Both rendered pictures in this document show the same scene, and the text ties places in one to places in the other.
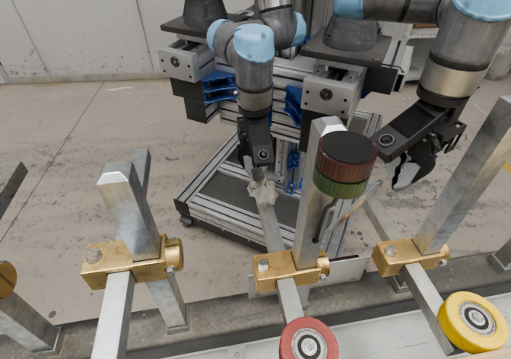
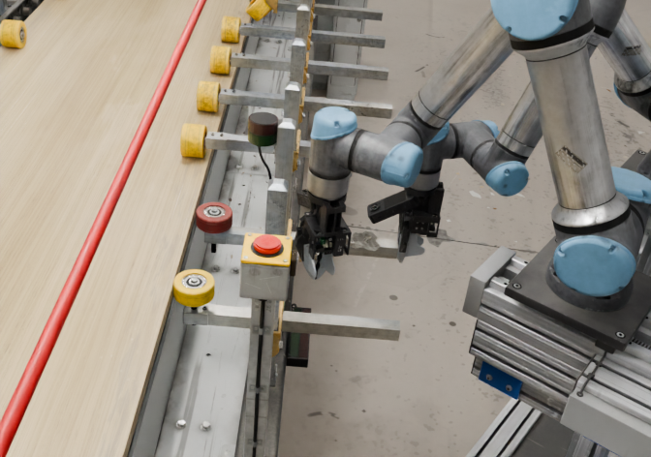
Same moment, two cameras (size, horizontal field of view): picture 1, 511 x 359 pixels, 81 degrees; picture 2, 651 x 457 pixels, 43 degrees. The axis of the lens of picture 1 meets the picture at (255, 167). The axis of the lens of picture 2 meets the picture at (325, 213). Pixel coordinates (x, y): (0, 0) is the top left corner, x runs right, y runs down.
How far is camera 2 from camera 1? 1.73 m
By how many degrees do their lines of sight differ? 74
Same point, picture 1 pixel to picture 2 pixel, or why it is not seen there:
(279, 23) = (487, 152)
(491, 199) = not seen: outside the picture
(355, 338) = (235, 361)
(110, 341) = (241, 138)
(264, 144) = (385, 204)
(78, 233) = not seen: hidden behind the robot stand
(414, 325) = (230, 411)
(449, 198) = not seen: hidden behind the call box
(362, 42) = (550, 271)
